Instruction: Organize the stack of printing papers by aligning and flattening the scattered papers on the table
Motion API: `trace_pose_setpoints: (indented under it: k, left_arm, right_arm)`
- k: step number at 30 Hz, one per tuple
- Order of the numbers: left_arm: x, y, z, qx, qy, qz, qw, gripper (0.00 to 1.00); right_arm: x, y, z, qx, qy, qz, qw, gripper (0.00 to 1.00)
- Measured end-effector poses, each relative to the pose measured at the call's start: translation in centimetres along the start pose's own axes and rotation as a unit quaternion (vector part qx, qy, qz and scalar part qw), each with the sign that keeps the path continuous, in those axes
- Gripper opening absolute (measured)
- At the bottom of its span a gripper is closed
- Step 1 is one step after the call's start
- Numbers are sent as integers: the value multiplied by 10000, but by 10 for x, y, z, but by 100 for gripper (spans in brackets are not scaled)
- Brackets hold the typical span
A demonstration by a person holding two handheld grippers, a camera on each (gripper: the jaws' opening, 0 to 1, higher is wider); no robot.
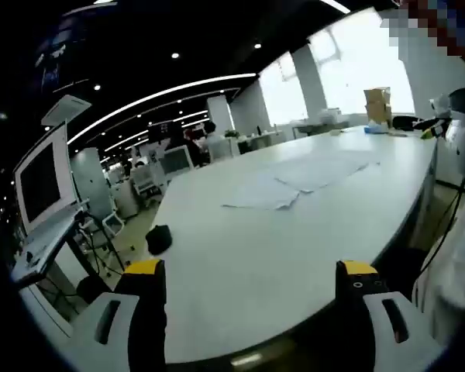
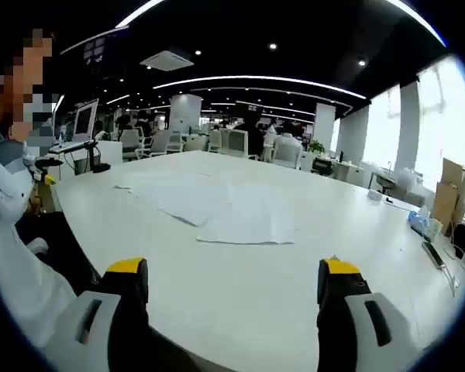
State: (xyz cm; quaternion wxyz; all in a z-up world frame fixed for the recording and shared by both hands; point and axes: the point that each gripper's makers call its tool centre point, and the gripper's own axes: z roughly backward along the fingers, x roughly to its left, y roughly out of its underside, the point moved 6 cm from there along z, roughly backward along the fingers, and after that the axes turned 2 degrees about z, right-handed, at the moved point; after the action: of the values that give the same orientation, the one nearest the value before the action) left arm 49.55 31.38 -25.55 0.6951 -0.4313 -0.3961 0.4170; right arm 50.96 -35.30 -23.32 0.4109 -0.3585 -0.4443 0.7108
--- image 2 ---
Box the thin curved ceiling light strip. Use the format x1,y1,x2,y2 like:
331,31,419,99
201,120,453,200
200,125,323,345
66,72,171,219
152,74,365,101

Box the person's dark trousers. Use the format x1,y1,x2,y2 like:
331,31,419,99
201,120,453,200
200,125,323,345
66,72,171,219
14,211,104,299

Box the white office column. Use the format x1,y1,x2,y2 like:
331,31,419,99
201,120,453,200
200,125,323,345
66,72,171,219
314,103,337,150
169,94,203,135

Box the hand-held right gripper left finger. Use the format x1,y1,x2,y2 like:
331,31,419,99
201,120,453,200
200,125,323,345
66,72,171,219
42,256,214,372

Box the wide curved ceiling light strip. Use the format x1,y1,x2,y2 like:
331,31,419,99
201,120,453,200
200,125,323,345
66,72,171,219
115,0,166,29

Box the blue tissue pack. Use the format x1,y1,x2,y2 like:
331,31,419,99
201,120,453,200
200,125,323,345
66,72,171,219
406,207,431,233

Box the grey power strip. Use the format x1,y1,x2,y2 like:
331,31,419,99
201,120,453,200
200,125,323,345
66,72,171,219
421,239,450,269

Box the white grey chest device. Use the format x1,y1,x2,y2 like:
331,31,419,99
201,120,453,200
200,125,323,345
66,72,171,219
0,139,36,226

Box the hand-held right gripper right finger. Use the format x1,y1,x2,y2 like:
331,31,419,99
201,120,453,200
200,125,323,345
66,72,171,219
316,256,445,372

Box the white framed computer monitor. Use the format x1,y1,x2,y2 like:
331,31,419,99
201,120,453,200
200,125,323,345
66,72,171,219
72,98,101,137

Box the ceiling air conditioner vent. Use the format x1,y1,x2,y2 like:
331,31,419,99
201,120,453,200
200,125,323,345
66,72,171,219
139,48,195,73

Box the brown cardboard box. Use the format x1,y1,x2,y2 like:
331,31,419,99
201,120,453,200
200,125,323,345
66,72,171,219
432,181,465,236
441,157,465,187

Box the group of white office chairs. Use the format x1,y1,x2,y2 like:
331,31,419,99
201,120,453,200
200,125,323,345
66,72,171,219
118,127,305,171

